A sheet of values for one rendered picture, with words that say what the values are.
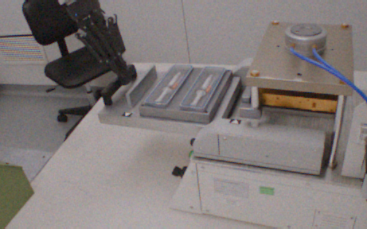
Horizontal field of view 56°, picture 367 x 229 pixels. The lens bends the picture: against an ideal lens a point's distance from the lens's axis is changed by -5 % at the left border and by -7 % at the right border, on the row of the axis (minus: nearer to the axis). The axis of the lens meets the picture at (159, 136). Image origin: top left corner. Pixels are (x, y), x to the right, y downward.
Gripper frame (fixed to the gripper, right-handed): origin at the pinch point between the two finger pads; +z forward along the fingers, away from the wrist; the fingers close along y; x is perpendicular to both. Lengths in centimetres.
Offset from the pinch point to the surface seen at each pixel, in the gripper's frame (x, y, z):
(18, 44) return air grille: -132, 191, -13
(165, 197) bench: 13.9, -2.9, 30.5
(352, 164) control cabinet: 16, -49, 25
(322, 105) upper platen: 10.6, -45.4, 14.6
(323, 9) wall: -146, -31, 47
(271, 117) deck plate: -0.4, -31.3, 21.8
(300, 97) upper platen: 10.5, -42.0, 12.1
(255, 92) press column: 13.5, -35.5, 7.6
